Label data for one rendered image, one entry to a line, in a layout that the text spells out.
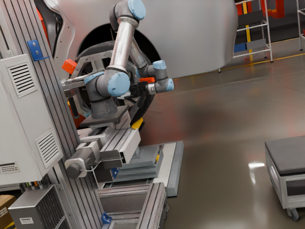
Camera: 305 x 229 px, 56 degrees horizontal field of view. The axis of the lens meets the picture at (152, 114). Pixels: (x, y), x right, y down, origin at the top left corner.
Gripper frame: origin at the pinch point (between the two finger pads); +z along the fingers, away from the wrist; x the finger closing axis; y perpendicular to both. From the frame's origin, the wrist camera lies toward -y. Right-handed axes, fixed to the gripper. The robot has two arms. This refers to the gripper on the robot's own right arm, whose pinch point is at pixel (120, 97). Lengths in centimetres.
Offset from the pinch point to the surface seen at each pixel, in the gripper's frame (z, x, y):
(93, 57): 18.3, -20.5, 27.2
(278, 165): -87, 22, -49
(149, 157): 1, -31, -61
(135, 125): 3.5, -26.6, -29.4
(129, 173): 18, -22, -67
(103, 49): 12.9, -28.8, 30.7
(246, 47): -129, -422, -45
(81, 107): 40.0, -22.3, -6.9
